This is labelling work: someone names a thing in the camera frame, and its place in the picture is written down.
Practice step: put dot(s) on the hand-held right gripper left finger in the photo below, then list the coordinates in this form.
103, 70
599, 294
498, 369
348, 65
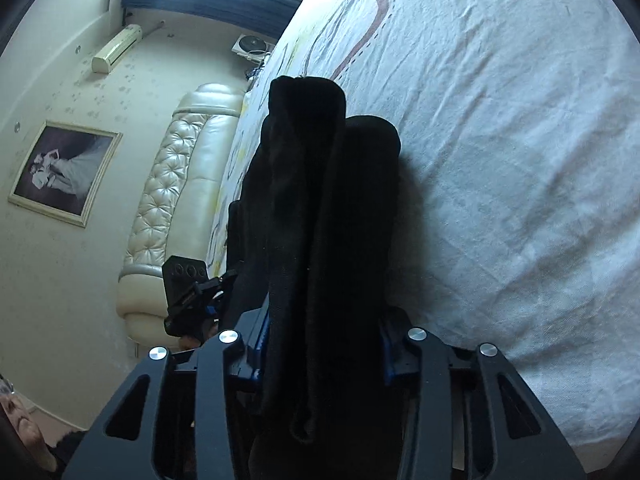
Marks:
220, 385

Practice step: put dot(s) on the white box fan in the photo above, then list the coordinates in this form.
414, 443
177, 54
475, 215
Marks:
251, 46

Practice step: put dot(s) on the person's head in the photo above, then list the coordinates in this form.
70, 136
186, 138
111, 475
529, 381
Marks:
20, 425

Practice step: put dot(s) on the printed white bed sheet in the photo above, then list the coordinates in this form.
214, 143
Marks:
500, 160

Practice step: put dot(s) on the black pants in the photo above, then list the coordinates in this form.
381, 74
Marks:
325, 210

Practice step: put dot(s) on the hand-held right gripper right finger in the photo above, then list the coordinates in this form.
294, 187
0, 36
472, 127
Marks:
430, 375

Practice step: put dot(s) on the framed wall picture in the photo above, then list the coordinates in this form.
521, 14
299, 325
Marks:
62, 172

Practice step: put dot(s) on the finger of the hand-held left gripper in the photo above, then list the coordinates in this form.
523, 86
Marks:
216, 286

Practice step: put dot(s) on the dark blue curtain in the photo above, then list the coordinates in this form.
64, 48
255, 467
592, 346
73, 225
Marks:
210, 2

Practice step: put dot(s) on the cream tufted leather headboard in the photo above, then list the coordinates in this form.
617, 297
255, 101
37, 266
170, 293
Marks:
170, 200

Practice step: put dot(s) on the white wall air conditioner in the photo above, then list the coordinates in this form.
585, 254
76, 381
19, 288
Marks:
117, 47

